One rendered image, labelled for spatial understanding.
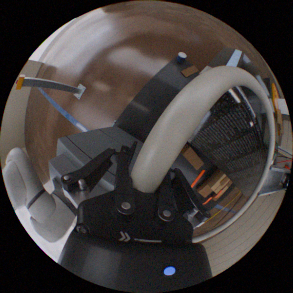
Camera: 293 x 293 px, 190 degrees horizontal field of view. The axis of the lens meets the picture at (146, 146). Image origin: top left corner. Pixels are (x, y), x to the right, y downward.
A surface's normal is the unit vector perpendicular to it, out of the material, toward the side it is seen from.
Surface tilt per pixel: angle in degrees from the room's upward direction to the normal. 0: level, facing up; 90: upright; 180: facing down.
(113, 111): 0
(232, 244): 90
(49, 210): 93
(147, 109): 0
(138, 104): 0
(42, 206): 89
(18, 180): 97
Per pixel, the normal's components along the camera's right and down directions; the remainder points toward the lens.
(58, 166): 0.53, -0.81
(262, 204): -0.84, -0.54
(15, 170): 0.83, -0.55
